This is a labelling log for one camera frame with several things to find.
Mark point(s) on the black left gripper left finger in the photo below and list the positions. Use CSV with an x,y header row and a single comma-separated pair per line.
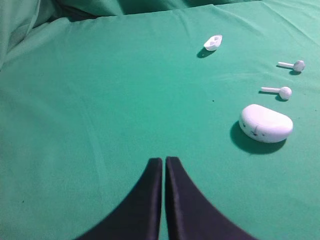
x,y
138,216

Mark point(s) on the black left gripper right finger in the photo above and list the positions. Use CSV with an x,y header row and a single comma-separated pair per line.
x,y
189,215

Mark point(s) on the white earbud charging case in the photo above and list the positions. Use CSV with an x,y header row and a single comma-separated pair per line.
x,y
265,125

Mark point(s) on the white earbud near case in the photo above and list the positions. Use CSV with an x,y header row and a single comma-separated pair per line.
x,y
284,92

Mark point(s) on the white earbud far one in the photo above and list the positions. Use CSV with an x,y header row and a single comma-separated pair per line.
x,y
298,66

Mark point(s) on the green cloth table cover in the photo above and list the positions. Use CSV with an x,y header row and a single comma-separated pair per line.
x,y
85,104

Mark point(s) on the white open case lid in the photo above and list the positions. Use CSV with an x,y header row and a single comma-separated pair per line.
x,y
213,43

